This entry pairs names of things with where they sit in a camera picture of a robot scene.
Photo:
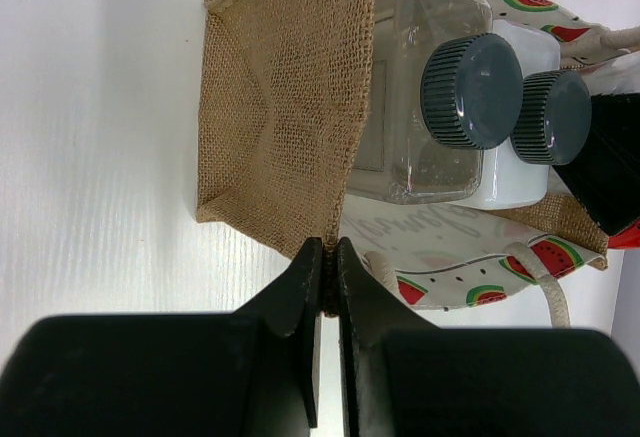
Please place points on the burlap watermelon print bag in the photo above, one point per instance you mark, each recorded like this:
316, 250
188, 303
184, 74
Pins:
285, 98

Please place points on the clear plastic pouch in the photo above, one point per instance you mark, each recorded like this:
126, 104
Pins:
614, 77

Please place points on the white bottle grey cap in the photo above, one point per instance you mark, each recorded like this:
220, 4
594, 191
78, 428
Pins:
552, 128

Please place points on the clear bottle grey cap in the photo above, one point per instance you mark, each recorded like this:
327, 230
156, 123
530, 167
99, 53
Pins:
444, 88

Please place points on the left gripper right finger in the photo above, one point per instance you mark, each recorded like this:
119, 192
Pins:
403, 376

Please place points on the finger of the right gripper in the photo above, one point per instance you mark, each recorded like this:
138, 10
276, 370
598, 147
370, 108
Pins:
604, 177

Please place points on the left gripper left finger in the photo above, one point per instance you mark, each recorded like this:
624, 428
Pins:
251, 372

